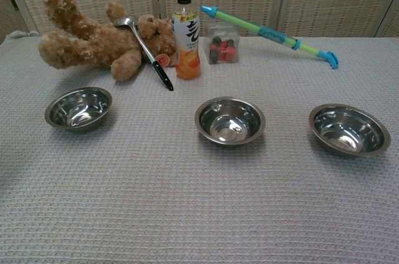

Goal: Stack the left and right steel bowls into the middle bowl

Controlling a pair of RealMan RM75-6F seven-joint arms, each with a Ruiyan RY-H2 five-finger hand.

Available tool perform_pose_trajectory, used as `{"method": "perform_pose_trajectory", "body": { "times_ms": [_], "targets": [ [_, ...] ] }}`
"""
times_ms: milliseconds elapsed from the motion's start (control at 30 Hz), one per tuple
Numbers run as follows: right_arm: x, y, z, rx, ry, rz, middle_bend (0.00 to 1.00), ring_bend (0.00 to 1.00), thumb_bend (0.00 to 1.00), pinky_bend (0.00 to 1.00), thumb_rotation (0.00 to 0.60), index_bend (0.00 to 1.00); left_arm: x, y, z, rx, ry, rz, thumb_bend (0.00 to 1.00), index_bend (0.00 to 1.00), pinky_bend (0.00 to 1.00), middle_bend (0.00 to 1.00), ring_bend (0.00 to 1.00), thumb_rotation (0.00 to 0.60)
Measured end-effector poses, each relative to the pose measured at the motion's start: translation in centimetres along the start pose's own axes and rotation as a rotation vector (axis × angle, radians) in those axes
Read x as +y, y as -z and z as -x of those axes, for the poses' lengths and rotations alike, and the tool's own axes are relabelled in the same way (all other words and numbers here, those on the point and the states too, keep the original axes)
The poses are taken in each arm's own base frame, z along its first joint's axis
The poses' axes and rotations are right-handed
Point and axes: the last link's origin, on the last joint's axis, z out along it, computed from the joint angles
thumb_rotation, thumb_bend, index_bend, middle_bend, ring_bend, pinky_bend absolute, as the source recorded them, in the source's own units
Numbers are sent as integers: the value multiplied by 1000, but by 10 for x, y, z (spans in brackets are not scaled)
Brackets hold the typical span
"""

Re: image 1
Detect grey waffle tablecloth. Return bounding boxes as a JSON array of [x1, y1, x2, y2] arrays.
[[0, 31, 399, 264]]

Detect green blue toy water gun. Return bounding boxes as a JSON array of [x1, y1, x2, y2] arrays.
[[199, 4, 340, 71]]

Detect orange drink plastic bottle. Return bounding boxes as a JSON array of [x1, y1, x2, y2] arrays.
[[172, 0, 201, 81]]

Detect clear plastic box red pieces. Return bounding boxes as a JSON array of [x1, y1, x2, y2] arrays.
[[204, 22, 241, 66]]

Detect brown plush teddy bear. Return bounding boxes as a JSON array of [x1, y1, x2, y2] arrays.
[[37, 0, 178, 82]]

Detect stainless steel bowl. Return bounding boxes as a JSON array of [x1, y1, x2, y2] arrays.
[[308, 103, 392, 157], [194, 96, 266, 147], [44, 86, 113, 134]]

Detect steel ladle black handle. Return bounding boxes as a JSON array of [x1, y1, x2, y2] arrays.
[[112, 16, 175, 92]]

